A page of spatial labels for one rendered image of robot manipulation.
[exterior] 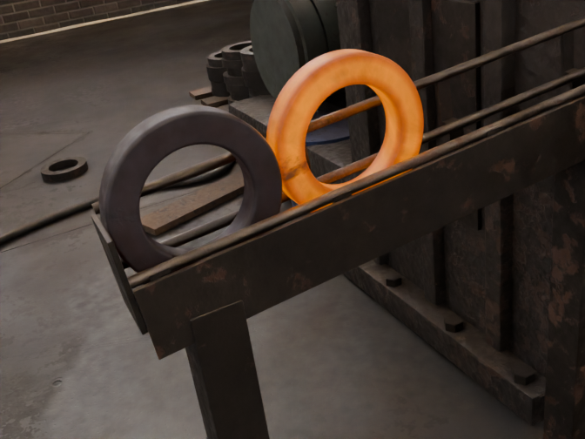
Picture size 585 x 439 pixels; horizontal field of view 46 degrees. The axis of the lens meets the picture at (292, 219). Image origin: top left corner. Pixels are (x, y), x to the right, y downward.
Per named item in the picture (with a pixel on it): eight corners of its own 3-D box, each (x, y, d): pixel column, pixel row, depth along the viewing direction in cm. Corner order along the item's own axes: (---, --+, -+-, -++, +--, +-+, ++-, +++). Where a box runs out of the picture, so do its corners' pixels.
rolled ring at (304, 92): (375, 240, 80) (360, 230, 83) (451, 97, 78) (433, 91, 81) (248, 186, 70) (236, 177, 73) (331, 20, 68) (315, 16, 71)
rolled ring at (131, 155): (256, 83, 66) (243, 77, 69) (73, 158, 61) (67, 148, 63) (302, 240, 75) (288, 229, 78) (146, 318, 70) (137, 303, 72)
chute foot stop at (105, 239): (124, 301, 74) (90, 215, 69) (129, 300, 74) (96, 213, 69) (142, 335, 68) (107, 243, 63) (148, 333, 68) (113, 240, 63)
